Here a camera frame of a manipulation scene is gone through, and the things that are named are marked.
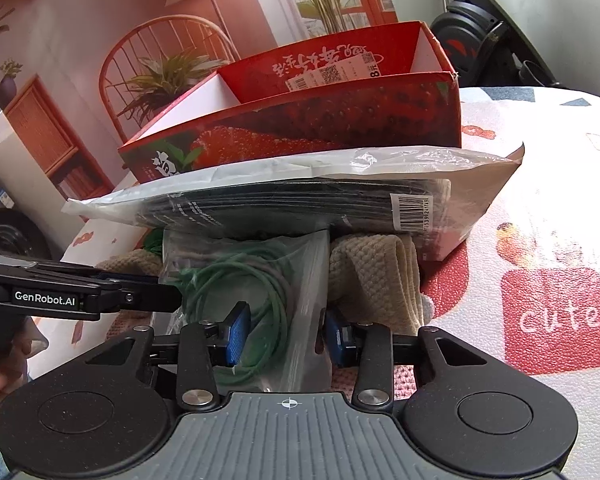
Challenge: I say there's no green cable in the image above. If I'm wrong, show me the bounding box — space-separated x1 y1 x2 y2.
161 230 333 393

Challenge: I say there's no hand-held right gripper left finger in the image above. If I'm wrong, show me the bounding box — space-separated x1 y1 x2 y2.
82 301 253 412

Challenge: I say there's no beige knitted cloth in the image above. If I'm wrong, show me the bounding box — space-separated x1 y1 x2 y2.
97 232 433 336

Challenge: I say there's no black exercise bike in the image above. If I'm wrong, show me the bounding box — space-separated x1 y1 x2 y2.
430 0 548 88

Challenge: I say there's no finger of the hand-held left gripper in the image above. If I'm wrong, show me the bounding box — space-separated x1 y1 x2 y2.
34 261 160 285
99 280 182 314

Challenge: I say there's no green knitted cloth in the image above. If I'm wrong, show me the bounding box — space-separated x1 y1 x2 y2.
140 227 167 258

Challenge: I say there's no red strawberry print cardboard box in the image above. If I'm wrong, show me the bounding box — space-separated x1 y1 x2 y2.
117 21 462 185

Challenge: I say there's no black wheel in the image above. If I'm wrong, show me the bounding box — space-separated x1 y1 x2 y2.
0 207 54 264

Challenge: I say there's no wall poster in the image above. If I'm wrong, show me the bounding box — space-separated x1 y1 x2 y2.
0 0 400 201

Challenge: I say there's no printed blanket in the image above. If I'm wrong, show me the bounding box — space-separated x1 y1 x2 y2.
60 85 600 466

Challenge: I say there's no plastic pack of face masks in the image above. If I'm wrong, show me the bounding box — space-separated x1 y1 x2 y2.
62 145 525 262

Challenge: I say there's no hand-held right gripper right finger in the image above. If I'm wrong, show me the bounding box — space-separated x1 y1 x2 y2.
324 307 486 413

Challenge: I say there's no pink knitted cloth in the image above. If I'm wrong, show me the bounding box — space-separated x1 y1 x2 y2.
105 310 421 393

